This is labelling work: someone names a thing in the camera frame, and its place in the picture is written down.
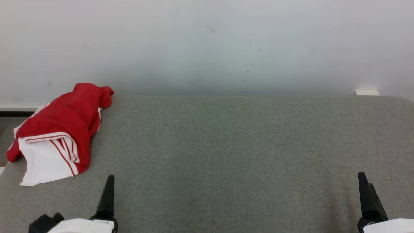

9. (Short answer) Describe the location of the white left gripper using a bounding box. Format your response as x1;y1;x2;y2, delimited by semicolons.
49;175;118;233

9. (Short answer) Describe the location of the red white striped jersey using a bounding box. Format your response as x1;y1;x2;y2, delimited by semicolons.
6;103;103;187

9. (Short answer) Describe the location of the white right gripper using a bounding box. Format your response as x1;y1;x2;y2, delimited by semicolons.
357;172;414;233

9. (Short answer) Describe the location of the white skirting board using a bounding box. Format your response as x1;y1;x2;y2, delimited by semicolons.
0;104;42;112

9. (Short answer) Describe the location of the grey fabric sofa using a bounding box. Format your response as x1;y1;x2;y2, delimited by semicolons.
0;95;414;233

